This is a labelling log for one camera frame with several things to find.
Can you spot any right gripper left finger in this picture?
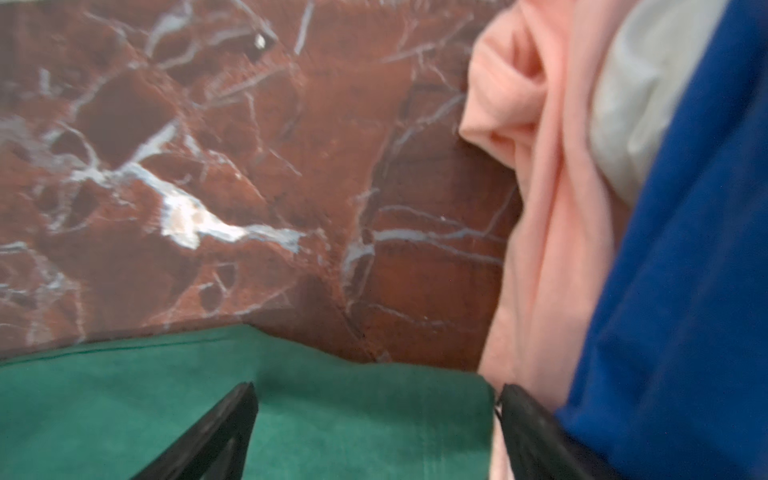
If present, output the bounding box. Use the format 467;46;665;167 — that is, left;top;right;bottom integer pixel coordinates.
133;382;259;480

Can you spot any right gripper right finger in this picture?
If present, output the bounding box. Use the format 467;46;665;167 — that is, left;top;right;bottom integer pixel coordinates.
497;384;621;480

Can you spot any dark green t shirt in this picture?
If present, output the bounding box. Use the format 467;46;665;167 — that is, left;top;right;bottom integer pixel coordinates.
1;325;493;479

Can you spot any folded blue printed t shirt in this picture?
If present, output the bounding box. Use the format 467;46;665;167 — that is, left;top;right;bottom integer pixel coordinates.
557;1;767;479

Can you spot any folded pink t shirt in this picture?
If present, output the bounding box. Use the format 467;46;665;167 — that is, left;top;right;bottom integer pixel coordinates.
458;0;638;480

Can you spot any folded white t shirt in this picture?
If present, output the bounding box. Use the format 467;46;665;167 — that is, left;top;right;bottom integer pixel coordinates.
589;0;727;206

